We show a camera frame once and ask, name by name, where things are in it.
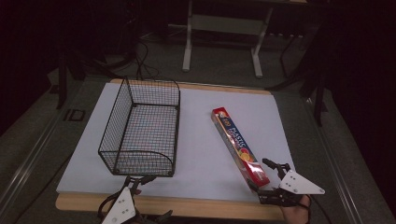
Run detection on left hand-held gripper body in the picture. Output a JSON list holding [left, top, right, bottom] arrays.
[[101, 179, 142, 224]]

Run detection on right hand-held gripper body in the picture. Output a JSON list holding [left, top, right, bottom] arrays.
[[257, 169, 326, 208]]

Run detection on long red blue wrap box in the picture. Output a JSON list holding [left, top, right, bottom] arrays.
[[211, 106, 271, 191]]

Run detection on black wire basket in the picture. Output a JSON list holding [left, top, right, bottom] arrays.
[[97, 77, 181, 178]]

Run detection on person's right hand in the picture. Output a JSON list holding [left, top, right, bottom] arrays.
[[280, 195, 312, 224]]

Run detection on white paper sheet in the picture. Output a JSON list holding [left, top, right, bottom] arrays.
[[55, 81, 296, 203]]

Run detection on black metal stand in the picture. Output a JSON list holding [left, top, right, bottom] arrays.
[[312, 69, 329, 127]]

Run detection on black floor socket plate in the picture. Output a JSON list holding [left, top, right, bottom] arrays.
[[63, 108, 86, 122]]

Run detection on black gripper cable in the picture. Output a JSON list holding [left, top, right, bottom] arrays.
[[97, 194, 117, 219]]

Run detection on metal floor rail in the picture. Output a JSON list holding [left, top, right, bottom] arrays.
[[304, 97, 367, 224], [0, 102, 68, 213]]

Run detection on black floor cables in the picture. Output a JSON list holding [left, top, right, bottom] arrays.
[[132, 38, 161, 82]]

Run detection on white metal desk frame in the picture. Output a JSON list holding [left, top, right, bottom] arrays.
[[181, 0, 275, 79]]

